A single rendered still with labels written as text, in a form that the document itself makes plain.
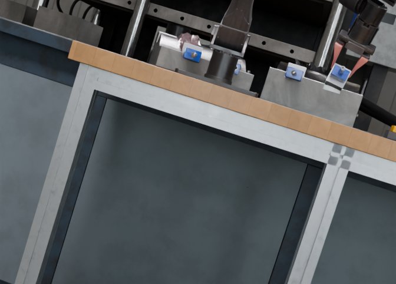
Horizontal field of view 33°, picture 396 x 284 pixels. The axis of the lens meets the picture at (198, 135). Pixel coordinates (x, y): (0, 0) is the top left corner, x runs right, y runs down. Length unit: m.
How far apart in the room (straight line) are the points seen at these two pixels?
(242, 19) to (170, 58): 0.30
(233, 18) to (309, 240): 0.52
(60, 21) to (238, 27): 0.74
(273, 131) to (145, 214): 0.62
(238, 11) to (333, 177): 0.43
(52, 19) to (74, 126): 0.75
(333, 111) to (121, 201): 0.64
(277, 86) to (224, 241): 0.45
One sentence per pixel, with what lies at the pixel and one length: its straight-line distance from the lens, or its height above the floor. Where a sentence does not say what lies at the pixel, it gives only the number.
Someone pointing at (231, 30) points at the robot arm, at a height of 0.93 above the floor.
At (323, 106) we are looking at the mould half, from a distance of 1.80.
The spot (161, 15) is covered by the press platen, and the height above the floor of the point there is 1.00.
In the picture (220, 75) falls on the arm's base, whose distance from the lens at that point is 1.51.
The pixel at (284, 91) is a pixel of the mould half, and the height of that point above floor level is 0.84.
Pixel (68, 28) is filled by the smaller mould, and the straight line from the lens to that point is 2.09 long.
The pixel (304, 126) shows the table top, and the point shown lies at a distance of 1.35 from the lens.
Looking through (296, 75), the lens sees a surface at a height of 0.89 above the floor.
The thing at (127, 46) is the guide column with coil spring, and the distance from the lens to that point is 2.68.
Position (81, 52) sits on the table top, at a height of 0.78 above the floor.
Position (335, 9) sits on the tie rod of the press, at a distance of 2.58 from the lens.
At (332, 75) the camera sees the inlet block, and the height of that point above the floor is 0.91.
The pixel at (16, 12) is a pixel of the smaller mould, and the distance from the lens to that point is 2.21.
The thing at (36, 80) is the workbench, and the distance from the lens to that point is 1.95.
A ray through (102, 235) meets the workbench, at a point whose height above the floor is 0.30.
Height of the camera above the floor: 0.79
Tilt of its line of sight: 5 degrees down
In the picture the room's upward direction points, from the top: 17 degrees clockwise
